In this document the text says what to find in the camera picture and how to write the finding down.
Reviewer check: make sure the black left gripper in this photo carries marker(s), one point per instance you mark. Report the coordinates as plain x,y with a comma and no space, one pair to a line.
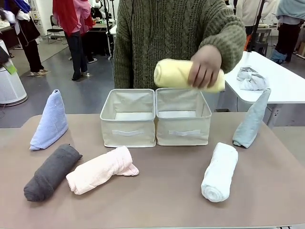
3,55

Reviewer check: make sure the blue cone towel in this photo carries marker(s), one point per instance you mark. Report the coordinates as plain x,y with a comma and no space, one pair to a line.
50,121

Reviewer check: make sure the dark grey towel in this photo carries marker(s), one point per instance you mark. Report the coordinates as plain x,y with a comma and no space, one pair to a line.
50,174

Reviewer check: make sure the pink towel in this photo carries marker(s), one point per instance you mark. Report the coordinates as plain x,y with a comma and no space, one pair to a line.
100,169

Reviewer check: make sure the yellow towel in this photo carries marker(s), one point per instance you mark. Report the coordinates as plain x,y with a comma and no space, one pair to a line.
171,74

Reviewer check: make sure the white towel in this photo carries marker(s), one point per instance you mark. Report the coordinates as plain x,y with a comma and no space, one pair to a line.
220,171

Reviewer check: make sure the light teal cone towel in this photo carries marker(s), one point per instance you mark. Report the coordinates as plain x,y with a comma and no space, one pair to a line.
252,124

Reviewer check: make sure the person's left forearm green sleeve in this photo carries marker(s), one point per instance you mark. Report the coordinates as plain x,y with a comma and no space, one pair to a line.
226,40

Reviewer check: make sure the person's left hand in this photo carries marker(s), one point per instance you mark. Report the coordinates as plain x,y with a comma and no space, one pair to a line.
205,66

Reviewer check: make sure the white air purifier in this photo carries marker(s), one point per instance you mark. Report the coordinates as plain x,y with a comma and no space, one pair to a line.
10,88

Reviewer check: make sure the person in black dress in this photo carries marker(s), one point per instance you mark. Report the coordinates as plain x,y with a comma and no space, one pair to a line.
31,38

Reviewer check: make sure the black office chair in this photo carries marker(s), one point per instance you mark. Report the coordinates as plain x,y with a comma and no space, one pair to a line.
56,31

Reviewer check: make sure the person with red scarf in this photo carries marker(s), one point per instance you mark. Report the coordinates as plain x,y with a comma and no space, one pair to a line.
76,35

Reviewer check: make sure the beige fabric storage box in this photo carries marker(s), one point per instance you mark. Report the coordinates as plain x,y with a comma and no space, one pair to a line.
127,137
183,138

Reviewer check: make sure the person torso green knit sweater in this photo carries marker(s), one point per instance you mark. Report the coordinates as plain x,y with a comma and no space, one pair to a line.
155,35

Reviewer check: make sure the crumpled grey cloth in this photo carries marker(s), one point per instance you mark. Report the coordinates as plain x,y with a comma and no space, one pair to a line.
252,80

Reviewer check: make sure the person in white sweater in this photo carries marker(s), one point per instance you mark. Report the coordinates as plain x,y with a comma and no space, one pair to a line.
252,12

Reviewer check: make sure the black tripod pole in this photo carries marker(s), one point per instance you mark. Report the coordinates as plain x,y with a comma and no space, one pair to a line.
256,26

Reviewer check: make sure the blue bag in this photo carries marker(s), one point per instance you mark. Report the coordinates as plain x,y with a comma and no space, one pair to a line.
278,57

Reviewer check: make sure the white table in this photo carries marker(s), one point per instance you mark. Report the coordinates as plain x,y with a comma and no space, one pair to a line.
283,78

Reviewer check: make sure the person in teal top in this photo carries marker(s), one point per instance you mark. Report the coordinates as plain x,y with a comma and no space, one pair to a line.
289,26

